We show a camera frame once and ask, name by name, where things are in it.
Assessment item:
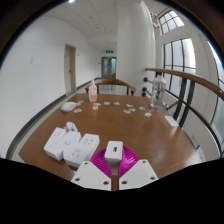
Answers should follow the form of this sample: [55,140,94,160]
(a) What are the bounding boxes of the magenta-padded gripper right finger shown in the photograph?
[118,145,159,191]

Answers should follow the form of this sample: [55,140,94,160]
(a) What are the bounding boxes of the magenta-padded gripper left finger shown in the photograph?
[70,148,114,192]

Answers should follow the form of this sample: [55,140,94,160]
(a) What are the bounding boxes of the white block charger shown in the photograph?
[104,140,124,177]

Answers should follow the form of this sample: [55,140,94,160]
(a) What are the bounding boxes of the white zigzag power strip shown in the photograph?
[43,126,101,169]

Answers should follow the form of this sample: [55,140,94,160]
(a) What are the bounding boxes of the white computer mouse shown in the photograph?
[60,101,78,113]

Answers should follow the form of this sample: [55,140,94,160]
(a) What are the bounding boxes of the sanitizer bottle with red label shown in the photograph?
[88,78,98,103]

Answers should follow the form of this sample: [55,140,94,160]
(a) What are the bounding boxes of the clear plastic drink bottle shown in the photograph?
[149,74,167,109]

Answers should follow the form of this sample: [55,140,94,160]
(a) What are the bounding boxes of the brown wooden chair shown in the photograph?
[84,78,137,97]

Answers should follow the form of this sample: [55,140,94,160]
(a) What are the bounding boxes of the wooden handrail with black posts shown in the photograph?
[141,67,224,154]

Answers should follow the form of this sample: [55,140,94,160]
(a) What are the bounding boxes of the beige single door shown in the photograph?
[64,43,77,94]

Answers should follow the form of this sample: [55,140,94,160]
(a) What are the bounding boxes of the grey glazed double door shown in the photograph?
[100,56,118,79]

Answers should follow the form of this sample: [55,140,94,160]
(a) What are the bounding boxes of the tall black-framed window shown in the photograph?
[163,38,197,98]

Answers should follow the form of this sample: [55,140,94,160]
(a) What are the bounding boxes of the wide bright window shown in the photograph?
[206,41,224,134]

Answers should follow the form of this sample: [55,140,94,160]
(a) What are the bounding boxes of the small high window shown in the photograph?
[158,9,185,34]

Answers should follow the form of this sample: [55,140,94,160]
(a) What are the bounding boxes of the white coiled power cable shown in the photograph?
[63,121,79,133]

